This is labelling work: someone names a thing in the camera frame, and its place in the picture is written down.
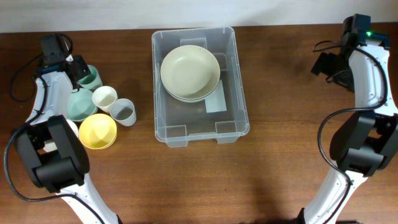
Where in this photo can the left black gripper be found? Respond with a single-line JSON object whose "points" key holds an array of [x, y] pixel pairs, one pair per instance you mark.
{"points": [[81, 59]]}

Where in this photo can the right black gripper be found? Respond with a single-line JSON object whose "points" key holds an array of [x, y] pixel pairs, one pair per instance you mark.
{"points": [[322, 65]]}

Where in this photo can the green plastic cup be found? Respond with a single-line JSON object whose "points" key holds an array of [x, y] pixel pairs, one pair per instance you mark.
{"points": [[92, 81]]}

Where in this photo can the cream plastic cup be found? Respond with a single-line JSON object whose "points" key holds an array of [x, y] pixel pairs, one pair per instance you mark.
{"points": [[104, 97]]}

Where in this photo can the cream white plate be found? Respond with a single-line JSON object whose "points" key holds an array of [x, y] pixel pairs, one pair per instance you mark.
{"points": [[190, 71]]}

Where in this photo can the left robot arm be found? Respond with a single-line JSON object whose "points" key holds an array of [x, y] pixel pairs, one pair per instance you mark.
{"points": [[51, 153]]}

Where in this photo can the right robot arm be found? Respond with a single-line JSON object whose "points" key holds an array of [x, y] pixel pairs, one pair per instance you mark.
{"points": [[367, 141]]}

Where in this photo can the green bowl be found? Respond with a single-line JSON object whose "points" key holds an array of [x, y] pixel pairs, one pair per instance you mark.
{"points": [[80, 105]]}

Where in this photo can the white bowl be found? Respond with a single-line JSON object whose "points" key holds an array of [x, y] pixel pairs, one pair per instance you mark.
{"points": [[73, 126]]}

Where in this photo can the grey plastic cup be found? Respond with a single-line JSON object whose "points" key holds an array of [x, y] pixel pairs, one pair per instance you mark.
{"points": [[123, 111]]}

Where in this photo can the yellow bowl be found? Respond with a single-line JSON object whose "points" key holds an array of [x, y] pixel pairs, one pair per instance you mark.
{"points": [[98, 131]]}

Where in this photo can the beige plate in bin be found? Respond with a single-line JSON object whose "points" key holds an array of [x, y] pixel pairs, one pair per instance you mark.
{"points": [[195, 100]]}

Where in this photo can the white label in bin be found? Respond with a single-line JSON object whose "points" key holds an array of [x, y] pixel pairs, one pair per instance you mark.
{"points": [[216, 102]]}

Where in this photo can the clear plastic storage bin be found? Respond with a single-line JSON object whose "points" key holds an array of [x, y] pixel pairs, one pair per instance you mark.
{"points": [[177, 123]]}

